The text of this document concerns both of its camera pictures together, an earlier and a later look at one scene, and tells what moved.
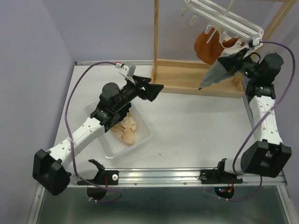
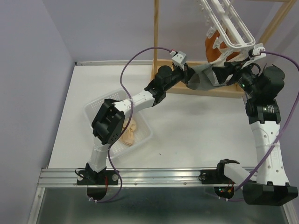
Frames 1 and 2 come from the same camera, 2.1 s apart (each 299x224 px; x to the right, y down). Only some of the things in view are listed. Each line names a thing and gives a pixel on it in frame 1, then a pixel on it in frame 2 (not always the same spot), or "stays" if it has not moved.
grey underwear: [220, 71] to [203, 78]
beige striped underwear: [125, 129] stays
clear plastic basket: [130, 130] stays
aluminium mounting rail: [158, 177] stays
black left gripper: [152, 90] to [187, 74]
